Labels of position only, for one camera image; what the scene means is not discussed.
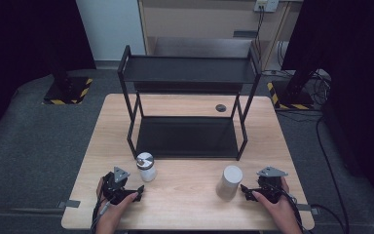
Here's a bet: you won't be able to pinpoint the left hand-held gripper cable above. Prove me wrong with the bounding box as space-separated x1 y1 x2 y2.
91 194 112 234

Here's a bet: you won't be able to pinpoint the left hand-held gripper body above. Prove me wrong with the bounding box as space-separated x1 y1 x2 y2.
100 166 138 206

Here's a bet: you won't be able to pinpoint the black stand with striped base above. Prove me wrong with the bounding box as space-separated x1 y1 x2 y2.
266 61 316 111
42 42 94 105

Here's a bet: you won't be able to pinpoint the black metal two-tier shelf rack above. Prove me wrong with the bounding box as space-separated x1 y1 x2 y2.
117 44 262 162

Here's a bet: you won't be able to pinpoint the grey table bracket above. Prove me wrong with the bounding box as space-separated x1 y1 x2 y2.
296 203 319 215
57 199 82 209

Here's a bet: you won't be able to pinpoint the long black floor cable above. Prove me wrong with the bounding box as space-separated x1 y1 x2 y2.
310 115 351 234

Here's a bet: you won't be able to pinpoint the hand-held gripper cable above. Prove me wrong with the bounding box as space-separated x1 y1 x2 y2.
91 194 112 234
267 184 310 234

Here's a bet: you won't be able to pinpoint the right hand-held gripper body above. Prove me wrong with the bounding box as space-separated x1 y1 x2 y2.
255 166 289 205

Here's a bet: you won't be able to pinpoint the right hand-held gripper cable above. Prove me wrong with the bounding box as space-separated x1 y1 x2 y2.
267 184 310 234

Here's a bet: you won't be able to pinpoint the tangle of floor cables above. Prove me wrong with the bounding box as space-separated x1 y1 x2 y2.
305 69 333 106

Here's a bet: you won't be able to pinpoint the white lid jar brown contents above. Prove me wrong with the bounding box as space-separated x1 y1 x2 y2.
215 165 243 202

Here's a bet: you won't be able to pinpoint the black outlet cable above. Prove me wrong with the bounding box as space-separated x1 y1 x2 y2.
254 6 266 62

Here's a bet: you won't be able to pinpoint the silver lid jar white powder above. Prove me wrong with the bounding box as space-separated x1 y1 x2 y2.
135 151 158 183

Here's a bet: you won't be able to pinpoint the white wall power outlet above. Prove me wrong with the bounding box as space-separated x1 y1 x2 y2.
253 0 280 14

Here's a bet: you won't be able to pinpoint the dark curtain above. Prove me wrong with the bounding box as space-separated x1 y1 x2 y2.
281 0 374 204
0 0 97 147

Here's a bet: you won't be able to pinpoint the person's right hand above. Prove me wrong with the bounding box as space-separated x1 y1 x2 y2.
252 176 303 228

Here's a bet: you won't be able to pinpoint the person's left hand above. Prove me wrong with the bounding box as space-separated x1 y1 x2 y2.
95 177 139 227

